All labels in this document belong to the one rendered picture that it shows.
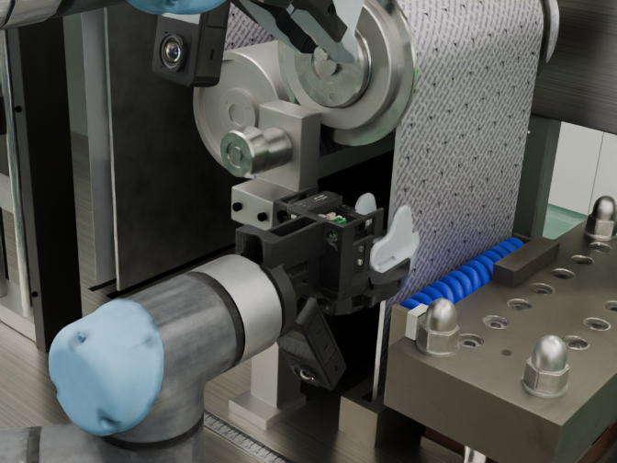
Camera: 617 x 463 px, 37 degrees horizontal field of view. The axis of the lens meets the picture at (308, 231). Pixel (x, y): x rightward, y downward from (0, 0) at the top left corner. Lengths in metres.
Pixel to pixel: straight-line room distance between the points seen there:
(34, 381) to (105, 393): 0.42
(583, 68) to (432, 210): 0.27
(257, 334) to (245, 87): 0.31
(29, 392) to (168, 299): 0.39
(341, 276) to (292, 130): 0.15
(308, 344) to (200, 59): 0.24
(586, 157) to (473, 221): 2.77
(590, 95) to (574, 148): 2.67
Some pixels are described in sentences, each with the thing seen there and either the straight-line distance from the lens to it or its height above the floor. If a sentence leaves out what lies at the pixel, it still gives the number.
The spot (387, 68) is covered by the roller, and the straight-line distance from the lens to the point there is 0.74.
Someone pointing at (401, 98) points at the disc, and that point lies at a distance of 0.75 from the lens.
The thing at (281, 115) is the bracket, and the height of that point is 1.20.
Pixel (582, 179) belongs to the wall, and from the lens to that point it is 3.71.
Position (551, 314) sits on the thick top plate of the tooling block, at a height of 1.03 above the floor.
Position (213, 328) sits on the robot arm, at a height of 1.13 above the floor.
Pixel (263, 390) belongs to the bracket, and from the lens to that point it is 0.90.
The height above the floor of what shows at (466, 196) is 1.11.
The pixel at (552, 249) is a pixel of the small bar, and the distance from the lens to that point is 0.96.
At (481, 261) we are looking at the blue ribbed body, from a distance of 0.92.
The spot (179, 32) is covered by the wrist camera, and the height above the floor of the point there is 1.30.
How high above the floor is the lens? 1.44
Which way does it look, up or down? 24 degrees down
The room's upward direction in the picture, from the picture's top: 3 degrees clockwise
